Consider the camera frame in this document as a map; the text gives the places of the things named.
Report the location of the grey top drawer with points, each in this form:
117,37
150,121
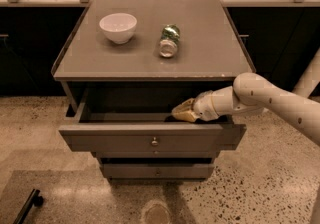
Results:
128,119

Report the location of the white ceramic bowl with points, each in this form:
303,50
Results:
118,27

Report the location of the black bar on floor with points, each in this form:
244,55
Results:
34,199

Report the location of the grey floor mat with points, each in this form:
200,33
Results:
70,197

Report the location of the round floor drain cover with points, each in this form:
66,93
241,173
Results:
155,212

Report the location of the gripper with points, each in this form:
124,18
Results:
204,107

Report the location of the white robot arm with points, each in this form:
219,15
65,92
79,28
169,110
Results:
252,94

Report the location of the grey bottom drawer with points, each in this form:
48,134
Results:
157,171

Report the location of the grey drawer cabinet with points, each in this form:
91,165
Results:
210,55

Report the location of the green soda can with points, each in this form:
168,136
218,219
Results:
169,41

